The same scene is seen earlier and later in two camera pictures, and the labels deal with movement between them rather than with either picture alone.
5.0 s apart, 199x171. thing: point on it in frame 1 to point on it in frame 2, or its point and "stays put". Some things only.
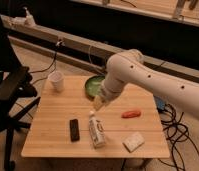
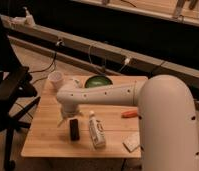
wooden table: [67, 125] stays put
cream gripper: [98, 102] to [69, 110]
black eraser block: [74, 130] stays put
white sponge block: [133, 142] stays put
